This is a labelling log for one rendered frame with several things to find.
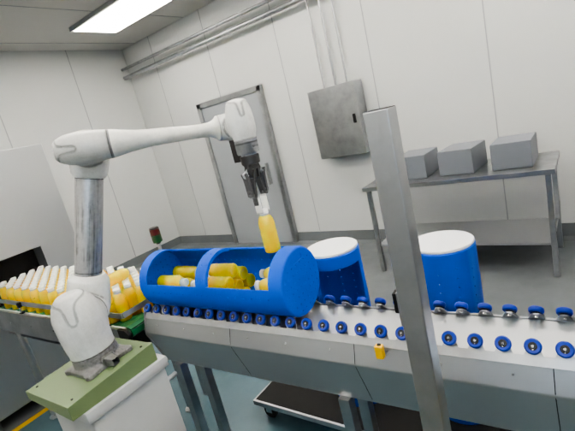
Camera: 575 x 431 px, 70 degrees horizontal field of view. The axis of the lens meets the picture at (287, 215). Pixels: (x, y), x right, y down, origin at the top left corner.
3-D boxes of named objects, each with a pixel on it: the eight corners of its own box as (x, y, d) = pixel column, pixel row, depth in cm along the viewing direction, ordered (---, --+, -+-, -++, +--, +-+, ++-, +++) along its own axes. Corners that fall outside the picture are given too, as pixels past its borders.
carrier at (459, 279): (493, 385, 215) (435, 386, 225) (471, 228, 196) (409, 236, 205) (504, 426, 189) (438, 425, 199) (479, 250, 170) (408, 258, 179)
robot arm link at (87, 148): (103, 123, 137) (106, 126, 149) (43, 132, 131) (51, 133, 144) (112, 162, 139) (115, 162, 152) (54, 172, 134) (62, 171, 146)
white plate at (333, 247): (295, 251, 221) (295, 253, 222) (324, 260, 197) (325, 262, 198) (335, 234, 234) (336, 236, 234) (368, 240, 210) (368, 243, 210)
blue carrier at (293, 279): (293, 332, 158) (273, 265, 151) (150, 315, 208) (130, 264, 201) (325, 294, 180) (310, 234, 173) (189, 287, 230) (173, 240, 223)
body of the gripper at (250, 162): (249, 155, 154) (256, 179, 156) (263, 150, 161) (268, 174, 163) (234, 157, 158) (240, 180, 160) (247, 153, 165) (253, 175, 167)
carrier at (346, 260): (328, 391, 241) (360, 416, 217) (294, 253, 222) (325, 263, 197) (365, 368, 254) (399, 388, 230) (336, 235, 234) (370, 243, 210)
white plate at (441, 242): (470, 227, 195) (470, 229, 195) (410, 234, 204) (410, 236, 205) (478, 247, 170) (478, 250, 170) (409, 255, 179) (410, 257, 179)
